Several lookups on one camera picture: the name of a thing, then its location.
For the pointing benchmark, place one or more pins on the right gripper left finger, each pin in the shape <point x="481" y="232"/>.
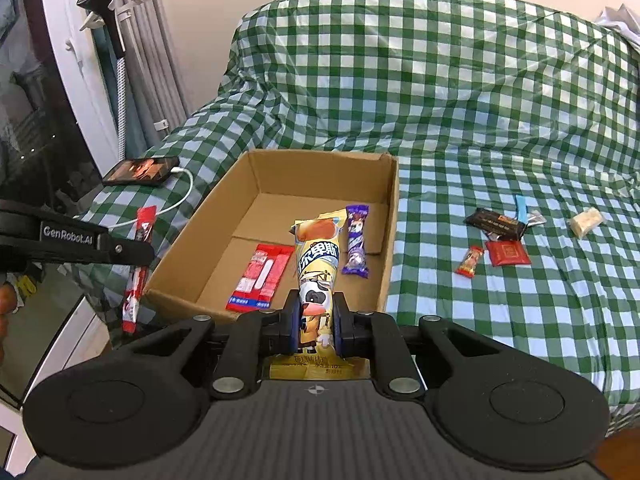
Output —
<point x="227" y="363"/>

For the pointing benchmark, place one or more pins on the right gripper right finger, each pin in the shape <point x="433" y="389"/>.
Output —
<point x="376" y="337"/>

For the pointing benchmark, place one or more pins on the red spicy strip packet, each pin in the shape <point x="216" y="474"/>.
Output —
<point x="260" y="279"/>

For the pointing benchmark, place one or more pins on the purple candy bar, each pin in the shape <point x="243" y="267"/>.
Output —
<point x="356" y="260"/>

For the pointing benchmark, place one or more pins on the yellow cow snack packet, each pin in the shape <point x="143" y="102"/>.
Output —
<point x="317" y="250"/>

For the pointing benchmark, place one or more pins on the red white oreo packet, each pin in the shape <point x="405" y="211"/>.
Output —
<point x="137" y="276"/>

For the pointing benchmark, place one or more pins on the small red orange candy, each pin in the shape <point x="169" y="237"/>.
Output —
<point x="469" y="263"/>

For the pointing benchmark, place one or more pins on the red square sachet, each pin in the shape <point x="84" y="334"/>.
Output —
<point x="507" y="253"/>

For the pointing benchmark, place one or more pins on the dark chocolate bar wrapper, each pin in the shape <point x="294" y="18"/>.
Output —
<point x="503" y="227"/>

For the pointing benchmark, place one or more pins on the light blue candy stick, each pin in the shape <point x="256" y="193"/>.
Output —
<point x="521" y="209"/>

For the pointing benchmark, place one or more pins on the silver sachet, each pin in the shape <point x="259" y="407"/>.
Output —
<point x="535" y="218"/>

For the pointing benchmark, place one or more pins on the beige nougat bar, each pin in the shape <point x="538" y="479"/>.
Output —
<point x="585" y="222"/>

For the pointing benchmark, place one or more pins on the person hand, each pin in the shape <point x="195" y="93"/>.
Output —
<point x="8" y="304"/>

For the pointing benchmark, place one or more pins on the black smartphone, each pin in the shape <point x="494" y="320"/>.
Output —
<point x="152" y="171"/>

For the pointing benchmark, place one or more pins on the brown cardboard box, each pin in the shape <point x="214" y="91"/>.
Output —
<point x="257" y="201"/>

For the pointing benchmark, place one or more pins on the grey curtain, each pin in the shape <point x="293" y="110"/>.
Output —
<point x="156" y="97"/>

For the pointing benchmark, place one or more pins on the white braided pole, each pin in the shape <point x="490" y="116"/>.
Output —
<point x="121" y="107"/>

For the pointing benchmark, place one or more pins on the green checkered sofa cover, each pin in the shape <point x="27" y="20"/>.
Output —
<point x="480" y="101"/>

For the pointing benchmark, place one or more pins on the white crumpled sheet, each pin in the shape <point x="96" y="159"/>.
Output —
<point x="624" y="21"/>

